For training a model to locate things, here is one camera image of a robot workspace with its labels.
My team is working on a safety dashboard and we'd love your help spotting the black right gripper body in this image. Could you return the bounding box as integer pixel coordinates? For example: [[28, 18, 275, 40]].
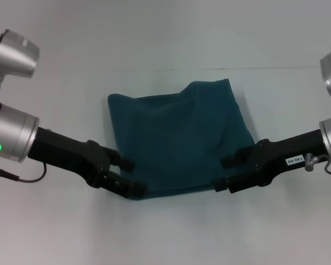
[[250, 129, 328, 189]]

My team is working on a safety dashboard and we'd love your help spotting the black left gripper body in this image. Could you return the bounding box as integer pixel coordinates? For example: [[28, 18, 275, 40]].
[[27, 126, 113, 190]]

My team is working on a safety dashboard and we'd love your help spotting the teal blue t-shirt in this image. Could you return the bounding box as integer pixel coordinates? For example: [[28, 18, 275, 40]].
[[107, 78, 256, 202]]

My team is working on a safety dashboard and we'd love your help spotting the white number label sticker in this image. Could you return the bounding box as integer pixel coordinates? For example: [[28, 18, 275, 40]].
[[285, 155, 305, 166]]

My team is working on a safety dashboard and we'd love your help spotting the dark red cable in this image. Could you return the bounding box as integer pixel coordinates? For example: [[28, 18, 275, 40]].
[[0, 162, 48, 184]]

